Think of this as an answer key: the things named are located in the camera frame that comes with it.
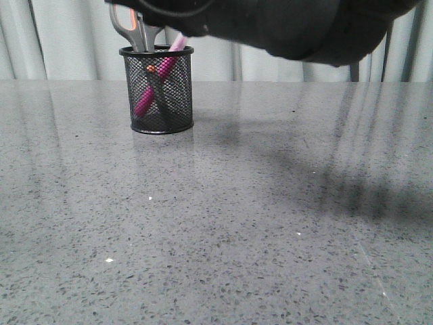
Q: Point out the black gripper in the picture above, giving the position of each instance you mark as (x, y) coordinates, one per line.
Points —
(333, 32)

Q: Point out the grey and orange scissors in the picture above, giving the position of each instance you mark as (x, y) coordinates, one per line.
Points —
(141, 37)

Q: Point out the pink highlighter pen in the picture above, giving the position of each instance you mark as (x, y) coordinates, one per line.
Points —
(156, 77)

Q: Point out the black mesh pen holder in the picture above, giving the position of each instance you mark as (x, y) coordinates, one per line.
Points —
(174, 112)

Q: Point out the light grey curtain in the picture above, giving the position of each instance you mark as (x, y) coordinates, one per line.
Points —
(75, 40)

